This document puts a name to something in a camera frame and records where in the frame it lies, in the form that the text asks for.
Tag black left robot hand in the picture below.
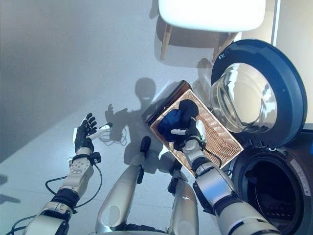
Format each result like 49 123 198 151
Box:
74 112 113 155

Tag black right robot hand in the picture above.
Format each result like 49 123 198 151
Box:
171 117 206 142

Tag black garment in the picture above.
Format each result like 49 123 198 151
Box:
168 99 199 150

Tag round washing machine door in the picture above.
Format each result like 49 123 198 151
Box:
210 39 308 147

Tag dark washing machine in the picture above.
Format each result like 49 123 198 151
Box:
229 127 313 235

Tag blue garment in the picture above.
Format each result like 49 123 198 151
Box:
157 109 183 135

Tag wicker laundry basket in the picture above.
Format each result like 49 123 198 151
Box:
149 88 245 178

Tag silver right robot leg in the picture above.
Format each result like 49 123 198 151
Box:
167 168 200 235

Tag white chair with wooden legs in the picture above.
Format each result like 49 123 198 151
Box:
156 0 266 62

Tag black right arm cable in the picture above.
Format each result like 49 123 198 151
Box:
200 143 223 169

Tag white floor cable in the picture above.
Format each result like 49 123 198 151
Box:
97 122 128 147

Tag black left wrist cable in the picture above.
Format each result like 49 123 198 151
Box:
45 159 103 210

